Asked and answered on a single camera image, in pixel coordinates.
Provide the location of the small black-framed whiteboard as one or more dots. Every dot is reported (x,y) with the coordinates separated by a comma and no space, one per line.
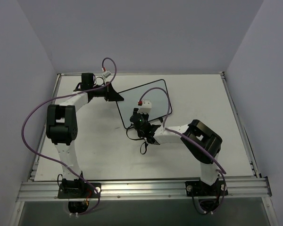
(149,99)

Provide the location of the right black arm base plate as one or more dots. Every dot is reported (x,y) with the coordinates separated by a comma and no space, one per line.
(199,188)

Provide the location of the aluminium right side rail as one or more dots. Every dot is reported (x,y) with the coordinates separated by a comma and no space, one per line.
(242,131)

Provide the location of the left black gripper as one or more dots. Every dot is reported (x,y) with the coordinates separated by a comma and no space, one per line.
(109,92)

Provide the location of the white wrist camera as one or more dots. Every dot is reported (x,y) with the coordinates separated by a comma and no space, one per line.
(145,106)
(106,74)

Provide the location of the aluminium rail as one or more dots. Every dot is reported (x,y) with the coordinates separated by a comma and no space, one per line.
(242,131)
(233,187)

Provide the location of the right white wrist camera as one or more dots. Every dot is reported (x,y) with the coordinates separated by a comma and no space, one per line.
(145,106)

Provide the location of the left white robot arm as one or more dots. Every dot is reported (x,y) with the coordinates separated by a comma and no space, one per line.
(61,124)

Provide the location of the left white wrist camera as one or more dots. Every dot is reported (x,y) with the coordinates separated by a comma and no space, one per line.
(106,74)

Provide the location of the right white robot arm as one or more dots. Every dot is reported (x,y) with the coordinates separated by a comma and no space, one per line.
(202,142)

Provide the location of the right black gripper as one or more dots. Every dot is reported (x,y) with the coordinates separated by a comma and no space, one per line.
(136,112)

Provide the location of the aluminium front rail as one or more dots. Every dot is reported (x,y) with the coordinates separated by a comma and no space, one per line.
(233,187)

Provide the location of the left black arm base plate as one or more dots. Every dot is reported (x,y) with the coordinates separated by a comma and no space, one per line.
(75,189)

